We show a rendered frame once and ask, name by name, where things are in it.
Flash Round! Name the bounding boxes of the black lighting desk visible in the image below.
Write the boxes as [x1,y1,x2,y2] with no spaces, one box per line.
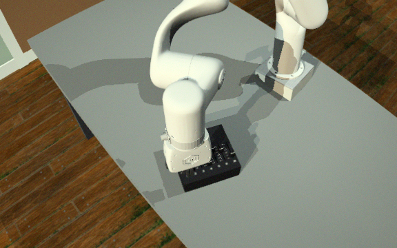
[178,124,241,192]

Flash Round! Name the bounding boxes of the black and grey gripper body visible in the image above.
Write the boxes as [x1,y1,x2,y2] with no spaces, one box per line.
[164,128,212,172]

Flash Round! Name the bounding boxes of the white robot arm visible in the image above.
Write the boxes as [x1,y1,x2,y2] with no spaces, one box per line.
[150,0,328,150]

